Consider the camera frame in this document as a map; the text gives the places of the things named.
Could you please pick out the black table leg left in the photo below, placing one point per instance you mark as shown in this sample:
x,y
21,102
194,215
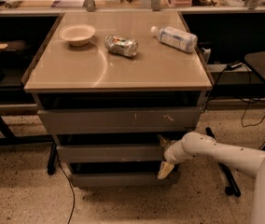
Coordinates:
x,y
52,159

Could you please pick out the black power adapter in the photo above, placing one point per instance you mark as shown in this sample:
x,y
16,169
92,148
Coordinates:
x,y
234,65

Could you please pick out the clear plastic water bottle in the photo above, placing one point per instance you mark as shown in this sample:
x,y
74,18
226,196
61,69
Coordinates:
x,y
175,38

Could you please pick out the grey top drawer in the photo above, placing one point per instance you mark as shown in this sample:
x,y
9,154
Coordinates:
x,y
120,120

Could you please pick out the grey drawer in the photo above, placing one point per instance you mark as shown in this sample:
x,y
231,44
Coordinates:
x,y
120,120
111,153
122,179

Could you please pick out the grey bottom drawer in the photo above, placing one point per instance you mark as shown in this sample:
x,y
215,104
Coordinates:
x,y
122,179

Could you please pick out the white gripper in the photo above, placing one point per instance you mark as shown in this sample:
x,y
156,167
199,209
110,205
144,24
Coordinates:
x,y
169,155

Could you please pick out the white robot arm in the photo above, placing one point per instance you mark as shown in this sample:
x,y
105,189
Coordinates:
x,y
246,160

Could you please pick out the grey drawer cabinet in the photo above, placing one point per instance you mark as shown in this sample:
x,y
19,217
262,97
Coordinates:
x,y
92,77

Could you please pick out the black floor stand leg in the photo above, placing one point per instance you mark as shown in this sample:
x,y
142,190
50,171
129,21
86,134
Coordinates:
x,y
232,188

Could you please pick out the crushed silver soda can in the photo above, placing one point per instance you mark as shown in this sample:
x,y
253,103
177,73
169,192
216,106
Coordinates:
x,y
121,46

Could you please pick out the white paper bowl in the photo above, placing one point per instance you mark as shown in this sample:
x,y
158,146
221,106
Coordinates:
x,y
77,35

